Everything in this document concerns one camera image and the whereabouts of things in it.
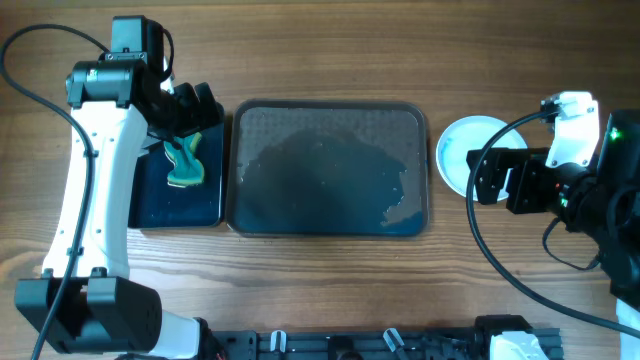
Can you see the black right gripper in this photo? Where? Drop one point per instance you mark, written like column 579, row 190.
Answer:
column 528, row 166

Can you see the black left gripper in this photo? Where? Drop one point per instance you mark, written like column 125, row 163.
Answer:
column 195, row 118

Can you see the green yellow sponge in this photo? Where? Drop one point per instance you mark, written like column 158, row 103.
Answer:
column 187, row 169

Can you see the white plate stained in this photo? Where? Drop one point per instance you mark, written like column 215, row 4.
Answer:
column 466, row 134

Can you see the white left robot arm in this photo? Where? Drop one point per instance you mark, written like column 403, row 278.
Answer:
column 84, row 301

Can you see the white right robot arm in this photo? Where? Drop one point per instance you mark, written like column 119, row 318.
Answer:
column 600, row 200

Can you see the black water tray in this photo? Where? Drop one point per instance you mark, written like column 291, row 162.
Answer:
column 156, row 204

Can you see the dark grey serving tray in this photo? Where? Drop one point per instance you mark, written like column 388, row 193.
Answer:
column 328, row 168

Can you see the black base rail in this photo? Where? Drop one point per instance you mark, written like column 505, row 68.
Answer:
column 391, row 344

